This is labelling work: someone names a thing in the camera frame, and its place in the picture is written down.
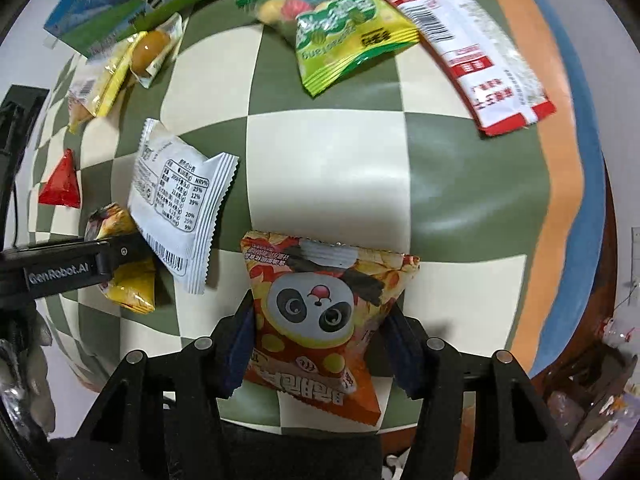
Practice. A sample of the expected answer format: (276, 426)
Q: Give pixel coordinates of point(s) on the yellow clear bread packet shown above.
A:
(96, 84)

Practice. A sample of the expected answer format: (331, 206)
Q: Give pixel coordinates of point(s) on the white nutrition label snack packet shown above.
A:
(175, 196)

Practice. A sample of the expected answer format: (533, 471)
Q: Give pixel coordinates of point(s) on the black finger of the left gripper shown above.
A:
(46, 269)

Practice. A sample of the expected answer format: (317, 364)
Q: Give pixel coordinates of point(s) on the green white checkered blanket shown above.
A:
(388, 158)

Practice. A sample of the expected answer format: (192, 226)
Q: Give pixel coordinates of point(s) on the red triangular snack packet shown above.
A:
(62, 188)

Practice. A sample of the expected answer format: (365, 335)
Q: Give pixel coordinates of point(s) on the braised egg clear packet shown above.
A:
(153, 48)

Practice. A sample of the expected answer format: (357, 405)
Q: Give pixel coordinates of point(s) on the yellow panda snack bag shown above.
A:
(133, 283)

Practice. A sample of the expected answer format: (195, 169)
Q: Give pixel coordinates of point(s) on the red white long snack packet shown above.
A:
(501, 90)

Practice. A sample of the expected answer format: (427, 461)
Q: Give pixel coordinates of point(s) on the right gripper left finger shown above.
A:
(211, 368)

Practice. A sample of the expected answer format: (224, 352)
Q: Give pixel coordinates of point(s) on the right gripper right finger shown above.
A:
(430, 370)

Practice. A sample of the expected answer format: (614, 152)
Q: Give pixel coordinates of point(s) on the orange panda snack bag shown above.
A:
(317, 306)

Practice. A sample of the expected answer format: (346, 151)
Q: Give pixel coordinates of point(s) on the green yellow candy bag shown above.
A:
(340, 35)

